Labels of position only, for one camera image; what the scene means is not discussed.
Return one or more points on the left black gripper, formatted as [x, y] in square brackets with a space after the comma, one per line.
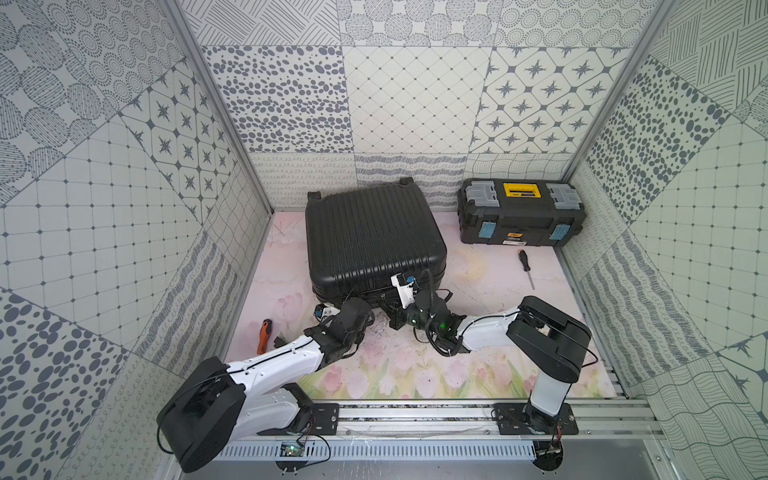
[360, 308]

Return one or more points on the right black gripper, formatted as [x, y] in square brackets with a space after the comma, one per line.
[395, 313]

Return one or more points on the black ribbed hard-shell suitcase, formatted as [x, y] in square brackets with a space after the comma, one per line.
[357, 240]

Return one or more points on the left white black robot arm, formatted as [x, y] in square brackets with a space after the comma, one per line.
[221, 402]

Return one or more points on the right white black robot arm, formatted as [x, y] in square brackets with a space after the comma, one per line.
[555, 342]

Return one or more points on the pink floral table mat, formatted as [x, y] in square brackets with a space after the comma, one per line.
[400, 364]

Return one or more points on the black toolbox yellow label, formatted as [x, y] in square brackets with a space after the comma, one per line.
[519, 212]

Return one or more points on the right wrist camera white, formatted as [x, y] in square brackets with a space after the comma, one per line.
[405, 287]

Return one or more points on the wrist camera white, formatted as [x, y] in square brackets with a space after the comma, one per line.
[405, 287]
[324, 311]

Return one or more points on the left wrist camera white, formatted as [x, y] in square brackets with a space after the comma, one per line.
[324, 311]

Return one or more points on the orange handled utility knife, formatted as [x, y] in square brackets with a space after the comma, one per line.
[264, 336]

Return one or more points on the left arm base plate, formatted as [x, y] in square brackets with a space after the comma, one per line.
[314, 419]

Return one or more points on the black handled screwdriver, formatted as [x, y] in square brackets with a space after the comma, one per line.
[524, 260]

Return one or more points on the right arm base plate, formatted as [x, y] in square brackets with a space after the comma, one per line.
[517, 418]

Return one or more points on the aluminium mounting rail frame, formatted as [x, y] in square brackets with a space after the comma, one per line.
[444, 431]

